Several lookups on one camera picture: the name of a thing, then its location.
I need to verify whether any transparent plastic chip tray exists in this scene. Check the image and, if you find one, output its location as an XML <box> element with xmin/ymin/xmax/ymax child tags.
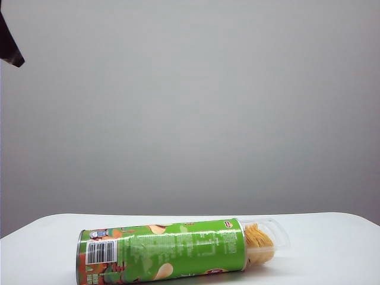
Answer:
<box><xmin>242</xmin><ymin>217</ymin><xmax>292</xmax><ymax>265</ymax></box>

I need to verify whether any stack of potato chips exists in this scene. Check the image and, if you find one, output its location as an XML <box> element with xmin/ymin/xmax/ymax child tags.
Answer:
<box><xmin>245</xmin><ymin>224</ymin><xmax>275</xmax><ymax>264</ymax></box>

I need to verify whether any green chips can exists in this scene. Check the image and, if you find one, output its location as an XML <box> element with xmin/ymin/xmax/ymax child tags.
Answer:
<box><xmin>74</xmin><ymin>217</ymin><xmax>249</xmax><ymax>285</ymax></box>

